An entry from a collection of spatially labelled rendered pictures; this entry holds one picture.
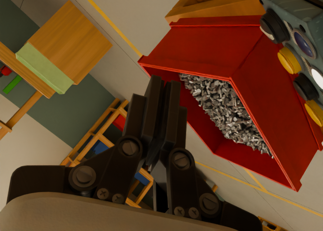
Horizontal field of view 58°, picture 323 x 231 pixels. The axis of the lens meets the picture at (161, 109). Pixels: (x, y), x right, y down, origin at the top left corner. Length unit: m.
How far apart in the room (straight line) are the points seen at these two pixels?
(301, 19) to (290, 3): 0.02
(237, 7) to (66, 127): 5.25
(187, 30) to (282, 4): 0.31
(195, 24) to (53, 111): 5.10
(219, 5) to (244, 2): 0.05
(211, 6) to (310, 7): 0.31
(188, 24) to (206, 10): 0.04
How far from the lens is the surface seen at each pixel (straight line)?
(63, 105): 5.55
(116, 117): 5.33
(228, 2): 0.48
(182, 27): 0.53
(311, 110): 0.30
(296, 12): 0.21
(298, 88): 0.28
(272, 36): 0.24
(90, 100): 5.65
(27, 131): 5.52
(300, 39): 0.21
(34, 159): 5.64
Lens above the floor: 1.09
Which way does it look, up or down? 15 degrees down
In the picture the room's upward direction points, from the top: 142 degrees counter-clockwise
